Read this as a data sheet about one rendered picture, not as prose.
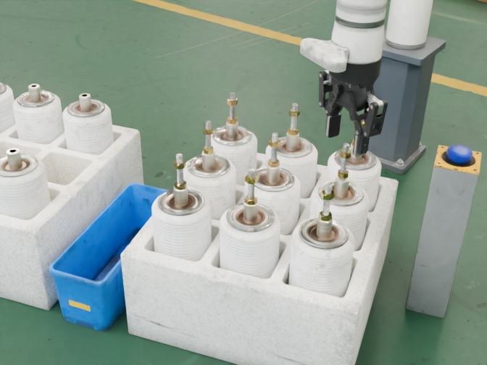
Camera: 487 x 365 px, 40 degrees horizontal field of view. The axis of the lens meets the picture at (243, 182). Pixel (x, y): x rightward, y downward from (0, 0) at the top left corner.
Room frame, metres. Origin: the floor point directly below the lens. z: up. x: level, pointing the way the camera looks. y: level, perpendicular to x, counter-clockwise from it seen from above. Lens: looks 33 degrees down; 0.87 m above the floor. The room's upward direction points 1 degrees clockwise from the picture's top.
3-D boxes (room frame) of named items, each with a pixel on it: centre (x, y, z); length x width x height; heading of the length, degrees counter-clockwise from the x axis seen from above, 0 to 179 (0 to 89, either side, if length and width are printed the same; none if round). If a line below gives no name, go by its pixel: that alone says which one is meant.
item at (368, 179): (1.05, -0.20, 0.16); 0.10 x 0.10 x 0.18
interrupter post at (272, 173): (0.97, -0.05, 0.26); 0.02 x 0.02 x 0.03
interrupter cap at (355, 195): (0.94, -0.16, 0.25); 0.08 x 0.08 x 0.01
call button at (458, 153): (0.95, -0.35, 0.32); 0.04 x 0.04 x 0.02
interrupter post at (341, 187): (0.94, -0.16, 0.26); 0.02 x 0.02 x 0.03
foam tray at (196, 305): (0.97, -0.05, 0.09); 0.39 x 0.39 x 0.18; 71
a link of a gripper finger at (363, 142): (0.90, -0.19, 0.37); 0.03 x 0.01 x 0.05; 31
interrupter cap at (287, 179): (0.97, -0.05, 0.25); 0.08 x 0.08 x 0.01
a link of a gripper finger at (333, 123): (0.97, -0.14, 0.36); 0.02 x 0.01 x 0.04; 121
